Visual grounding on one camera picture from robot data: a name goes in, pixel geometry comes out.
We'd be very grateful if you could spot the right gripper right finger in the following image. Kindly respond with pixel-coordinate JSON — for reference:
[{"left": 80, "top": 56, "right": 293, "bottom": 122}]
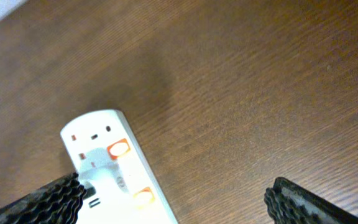
[{"left": 264, "top": 177, "right": 358, "bottom": 224}]

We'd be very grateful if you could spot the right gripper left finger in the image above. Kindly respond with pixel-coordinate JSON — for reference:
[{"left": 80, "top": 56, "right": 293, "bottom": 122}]
[{"left": 0, "top": 172, "right": 86, "bottom": 224}]

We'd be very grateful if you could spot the white USB charger plug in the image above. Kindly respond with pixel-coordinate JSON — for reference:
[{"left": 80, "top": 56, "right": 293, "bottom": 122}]
[{"left": 78, "top": 147, "right": 129, "bottom": 195}]

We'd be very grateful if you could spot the white power strip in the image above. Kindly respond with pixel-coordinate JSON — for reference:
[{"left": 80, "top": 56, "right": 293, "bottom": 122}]
[{"left": 60, "top": 109, "right": 178, "bottom": 224}]

